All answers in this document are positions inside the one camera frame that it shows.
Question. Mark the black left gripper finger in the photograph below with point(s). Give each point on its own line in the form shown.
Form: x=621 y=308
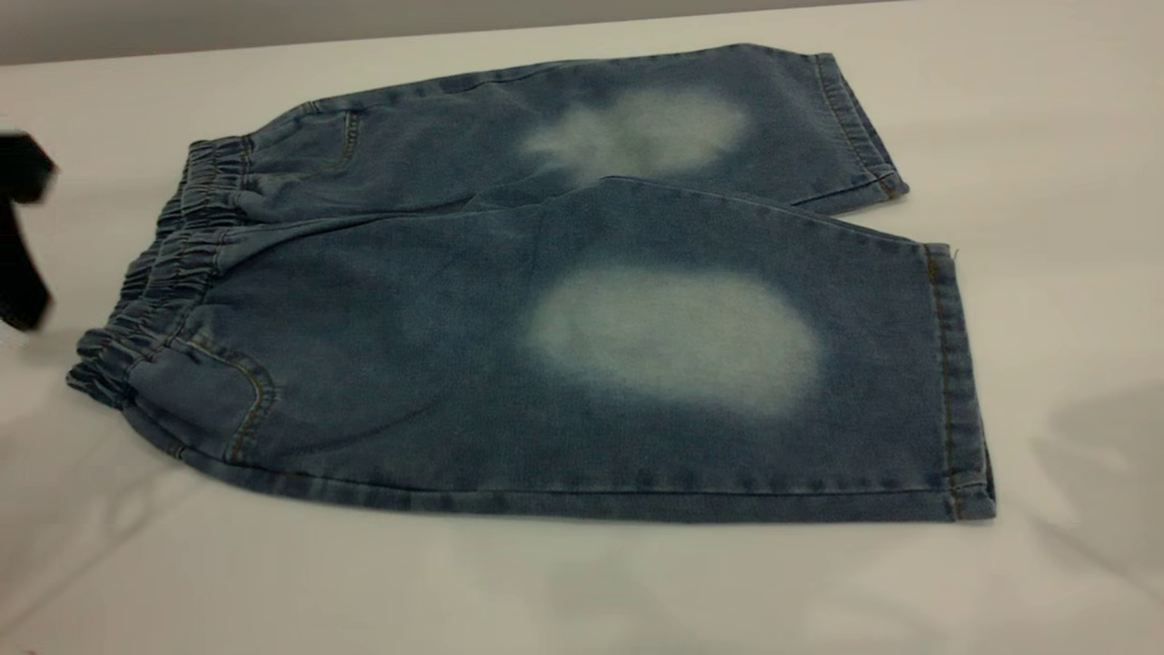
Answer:
x=20 y=282
x=23 y=168

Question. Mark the blue denim kids pants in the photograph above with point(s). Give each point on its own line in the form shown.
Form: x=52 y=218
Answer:
x=436 y=364

